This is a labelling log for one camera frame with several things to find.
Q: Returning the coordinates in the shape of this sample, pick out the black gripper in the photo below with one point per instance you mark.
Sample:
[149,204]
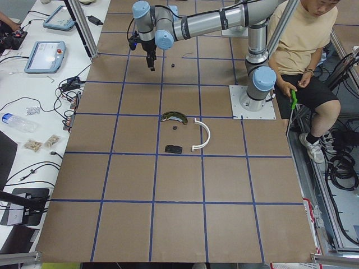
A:
[147,46]

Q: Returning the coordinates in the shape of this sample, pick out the black power adapter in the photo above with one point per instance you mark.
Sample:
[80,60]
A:
[94,20]

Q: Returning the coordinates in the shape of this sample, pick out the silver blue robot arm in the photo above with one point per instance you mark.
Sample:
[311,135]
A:
[161,26]

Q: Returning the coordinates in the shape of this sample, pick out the white shoe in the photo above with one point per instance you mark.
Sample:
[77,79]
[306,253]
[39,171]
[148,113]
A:
[314,150]

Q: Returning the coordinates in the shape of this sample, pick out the seated person beige shirt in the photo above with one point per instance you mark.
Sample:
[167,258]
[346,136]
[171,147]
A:
[294,60]

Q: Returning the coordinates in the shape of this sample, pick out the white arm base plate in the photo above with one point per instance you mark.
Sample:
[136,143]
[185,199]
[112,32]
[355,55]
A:
[243,107]

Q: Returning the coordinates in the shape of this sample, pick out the green handled grabber stick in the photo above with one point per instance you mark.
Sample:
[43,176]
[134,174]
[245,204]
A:
[293,106]

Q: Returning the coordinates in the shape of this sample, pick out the blue teach pendant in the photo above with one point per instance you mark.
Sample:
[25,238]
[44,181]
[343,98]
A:
[45,57]
[60,19]

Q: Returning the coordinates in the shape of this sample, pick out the white curved plastic arc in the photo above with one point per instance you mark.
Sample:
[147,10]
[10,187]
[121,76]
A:
[208,133]

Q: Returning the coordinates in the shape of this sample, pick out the aluminium frame post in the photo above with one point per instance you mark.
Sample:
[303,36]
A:
[77,15]

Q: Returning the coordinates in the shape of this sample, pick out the near blue teach pendant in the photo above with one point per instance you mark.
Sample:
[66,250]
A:
[45,57]

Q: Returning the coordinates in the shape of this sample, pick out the bag of small parts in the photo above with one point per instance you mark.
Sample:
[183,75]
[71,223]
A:
[33,145]

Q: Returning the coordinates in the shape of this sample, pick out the green brake shoe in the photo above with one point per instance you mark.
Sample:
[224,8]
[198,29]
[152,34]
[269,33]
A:
[174,115]

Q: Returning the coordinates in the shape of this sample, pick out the far blue teach pendant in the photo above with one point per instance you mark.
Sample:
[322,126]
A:
[60,19]

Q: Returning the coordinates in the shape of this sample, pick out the clear plastic water bottle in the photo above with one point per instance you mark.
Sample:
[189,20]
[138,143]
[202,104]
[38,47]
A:
[18,123]

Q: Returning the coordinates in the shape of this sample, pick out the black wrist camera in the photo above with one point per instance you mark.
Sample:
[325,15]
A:
[133,40]

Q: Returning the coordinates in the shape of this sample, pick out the black brake pad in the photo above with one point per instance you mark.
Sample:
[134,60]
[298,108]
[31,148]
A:
[173,149]

